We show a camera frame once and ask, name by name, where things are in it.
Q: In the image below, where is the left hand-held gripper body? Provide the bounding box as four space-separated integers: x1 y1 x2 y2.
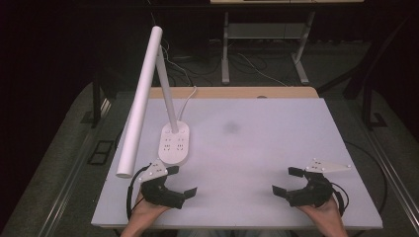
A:
137 158 187 210

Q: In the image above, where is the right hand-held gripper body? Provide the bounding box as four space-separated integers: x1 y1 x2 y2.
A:
285 158 352 208

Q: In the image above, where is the person's right hand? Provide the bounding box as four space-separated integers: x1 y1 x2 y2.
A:
295 197 343 229

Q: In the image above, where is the person's left hand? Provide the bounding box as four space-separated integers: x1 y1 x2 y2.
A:
130 191 171 225

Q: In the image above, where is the white table mat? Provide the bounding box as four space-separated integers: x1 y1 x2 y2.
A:
91 97 383 230

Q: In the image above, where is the white desk lamp with sockets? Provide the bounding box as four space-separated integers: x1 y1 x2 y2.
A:
116 25 191 180

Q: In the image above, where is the black metal stand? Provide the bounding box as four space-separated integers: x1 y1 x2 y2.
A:
316 14 419 131
91 65 117 129

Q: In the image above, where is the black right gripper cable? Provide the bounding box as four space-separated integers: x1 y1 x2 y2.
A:
330 182 350 217

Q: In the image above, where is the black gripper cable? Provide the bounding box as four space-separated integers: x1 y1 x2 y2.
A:
126 163 152 221
330 182 350 217

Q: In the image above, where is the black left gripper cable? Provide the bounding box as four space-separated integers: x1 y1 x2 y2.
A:
126 163 152 221

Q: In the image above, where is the white lamp power cable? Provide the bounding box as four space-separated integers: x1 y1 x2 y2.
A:
177 86 198 122

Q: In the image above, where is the long black floor cable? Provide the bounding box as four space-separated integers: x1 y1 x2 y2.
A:
343 140 388 215

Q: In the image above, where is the black floor frame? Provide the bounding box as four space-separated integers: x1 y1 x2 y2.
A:
86 139 115 166

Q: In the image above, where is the aluminium floor rail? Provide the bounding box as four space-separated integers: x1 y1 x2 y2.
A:
39 98 114 237
361 124 419 226

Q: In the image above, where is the white floor cable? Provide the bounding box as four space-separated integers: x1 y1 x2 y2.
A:
236 52 289 88

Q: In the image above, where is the grey metal desk frame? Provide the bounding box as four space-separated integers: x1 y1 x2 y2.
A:
220 11 316 86

